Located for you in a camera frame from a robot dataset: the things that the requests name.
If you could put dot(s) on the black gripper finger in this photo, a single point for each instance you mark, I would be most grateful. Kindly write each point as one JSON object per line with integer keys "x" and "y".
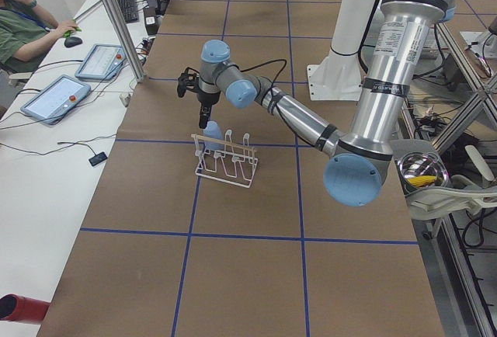
{"x": 204, "y": 116}

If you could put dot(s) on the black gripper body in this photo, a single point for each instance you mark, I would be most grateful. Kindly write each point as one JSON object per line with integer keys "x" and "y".
{"x": 206, "y": 98}

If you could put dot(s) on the light blue plastic cup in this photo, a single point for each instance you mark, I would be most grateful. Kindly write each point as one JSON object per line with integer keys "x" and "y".
{"x": 213, "y": 130}

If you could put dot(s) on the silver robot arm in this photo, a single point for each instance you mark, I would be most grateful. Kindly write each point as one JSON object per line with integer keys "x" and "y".
{"x": 356, "y": 135}

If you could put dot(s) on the blue teach pendant tablet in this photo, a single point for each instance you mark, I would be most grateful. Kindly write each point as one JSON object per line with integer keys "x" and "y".
{"x": 102, "y": 63}

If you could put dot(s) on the small black puck device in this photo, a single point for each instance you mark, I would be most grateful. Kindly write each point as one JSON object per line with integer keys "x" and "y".
{"x": 98, "y": 158}

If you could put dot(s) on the black keyboard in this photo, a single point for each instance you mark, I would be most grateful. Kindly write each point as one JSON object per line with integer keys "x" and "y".
{"x": 128, "y": 10}

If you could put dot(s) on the black computer mouse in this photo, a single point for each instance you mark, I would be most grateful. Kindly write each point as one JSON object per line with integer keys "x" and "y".
{"x": 72, "y": 41}

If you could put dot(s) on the seated person green shirt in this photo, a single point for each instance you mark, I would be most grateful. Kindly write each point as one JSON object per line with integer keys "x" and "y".
{"x": 28, "y": 32}

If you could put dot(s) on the steel bowl with corn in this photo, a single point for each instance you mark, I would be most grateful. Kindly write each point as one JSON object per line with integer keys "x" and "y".
{"x": 418, "y": 170}

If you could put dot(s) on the red cylinder tube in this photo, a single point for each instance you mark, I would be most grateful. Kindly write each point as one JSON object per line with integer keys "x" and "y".
{"x": 23, "y": 309}

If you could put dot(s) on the white wire cup holder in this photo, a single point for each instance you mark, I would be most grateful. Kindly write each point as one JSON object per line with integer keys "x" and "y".
{"x": 225, "y": 160}

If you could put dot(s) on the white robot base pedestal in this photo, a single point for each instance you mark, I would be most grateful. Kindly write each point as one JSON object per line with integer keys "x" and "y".
{"x": 338, "y": 76}

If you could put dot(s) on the aluminium frame post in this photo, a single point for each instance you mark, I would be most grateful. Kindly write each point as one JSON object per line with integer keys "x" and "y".
{"x": 120, "y": 27}

